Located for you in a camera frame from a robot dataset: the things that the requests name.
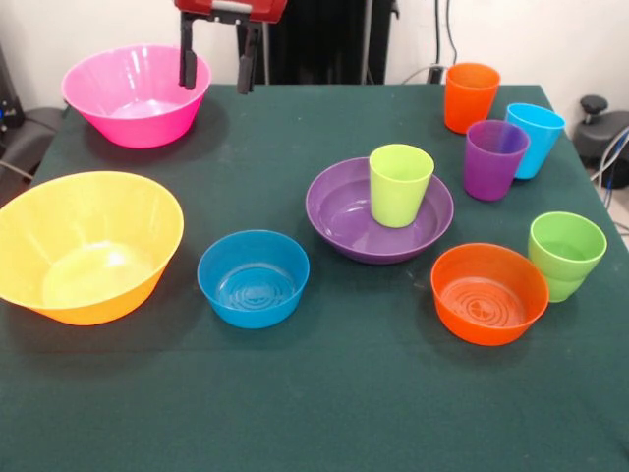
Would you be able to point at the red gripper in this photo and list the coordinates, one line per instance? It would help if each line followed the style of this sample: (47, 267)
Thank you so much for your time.
(231, 7)

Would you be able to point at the purple bowl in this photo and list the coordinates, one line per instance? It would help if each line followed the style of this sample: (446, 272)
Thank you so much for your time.
(344, 231)

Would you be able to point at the lime yellow cup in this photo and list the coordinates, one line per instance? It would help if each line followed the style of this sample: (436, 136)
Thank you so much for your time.
(398, 196)

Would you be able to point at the black computer tower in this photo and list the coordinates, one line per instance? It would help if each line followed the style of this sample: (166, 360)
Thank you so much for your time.
(7, 98)

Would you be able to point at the large pink bowl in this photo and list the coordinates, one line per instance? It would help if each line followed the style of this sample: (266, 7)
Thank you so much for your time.
(98, 83)

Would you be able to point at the large orange yellow bowl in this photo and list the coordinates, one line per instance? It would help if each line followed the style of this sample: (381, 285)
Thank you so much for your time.
(74, 211)

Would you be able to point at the black power adapter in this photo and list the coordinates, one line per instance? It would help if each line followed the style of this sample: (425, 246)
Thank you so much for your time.
(436, 74)

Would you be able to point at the small blue bowl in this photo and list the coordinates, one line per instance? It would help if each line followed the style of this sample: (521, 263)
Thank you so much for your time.
(253, 314)

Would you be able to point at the orange cup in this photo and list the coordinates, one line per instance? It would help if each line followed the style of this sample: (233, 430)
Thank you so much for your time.
(467, 105)

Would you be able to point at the purple cup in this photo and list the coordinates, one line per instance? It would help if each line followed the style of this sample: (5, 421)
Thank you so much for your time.
(491, 177)

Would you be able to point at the blue cup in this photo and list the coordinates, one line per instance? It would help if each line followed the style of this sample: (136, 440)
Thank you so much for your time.
(538, 142)

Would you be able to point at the dark green tablecloth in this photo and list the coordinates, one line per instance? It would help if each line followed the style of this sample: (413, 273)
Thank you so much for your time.
(344, 393)

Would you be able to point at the small orange bowl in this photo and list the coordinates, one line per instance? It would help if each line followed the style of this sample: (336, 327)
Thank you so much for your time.
(486, 332)

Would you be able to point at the green cup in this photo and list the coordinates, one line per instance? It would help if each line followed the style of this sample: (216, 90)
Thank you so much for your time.
(567, 236)
(565, 290)

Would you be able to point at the black equipment with knob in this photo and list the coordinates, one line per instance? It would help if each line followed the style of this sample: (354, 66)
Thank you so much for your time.
(602, 133)

